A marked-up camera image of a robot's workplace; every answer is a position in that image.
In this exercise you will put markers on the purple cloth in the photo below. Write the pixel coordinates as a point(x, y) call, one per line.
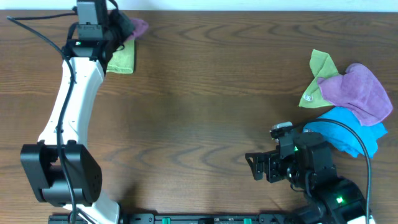
point(359, 91)
point(140, 27)

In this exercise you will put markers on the folded green cloth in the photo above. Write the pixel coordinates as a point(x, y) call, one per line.
point(123, 60)

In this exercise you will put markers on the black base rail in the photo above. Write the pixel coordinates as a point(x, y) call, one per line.
point(150, 218)

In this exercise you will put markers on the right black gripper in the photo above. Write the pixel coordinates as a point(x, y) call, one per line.
point(267, 167)

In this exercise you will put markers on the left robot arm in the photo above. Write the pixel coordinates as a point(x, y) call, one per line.
point(59, 167)

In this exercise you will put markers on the blue cloth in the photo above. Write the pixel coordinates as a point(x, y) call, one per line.
point(341, 138)

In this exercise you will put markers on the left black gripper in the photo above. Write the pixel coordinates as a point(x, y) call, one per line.
point(121, 23)

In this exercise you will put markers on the crumpled green cloth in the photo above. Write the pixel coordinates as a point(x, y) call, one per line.
point(322, 66)

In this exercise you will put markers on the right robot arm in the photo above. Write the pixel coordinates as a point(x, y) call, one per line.
point(330, 197)

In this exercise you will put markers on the crumpled purple cloth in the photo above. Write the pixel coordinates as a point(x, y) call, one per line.
point(359, 91)

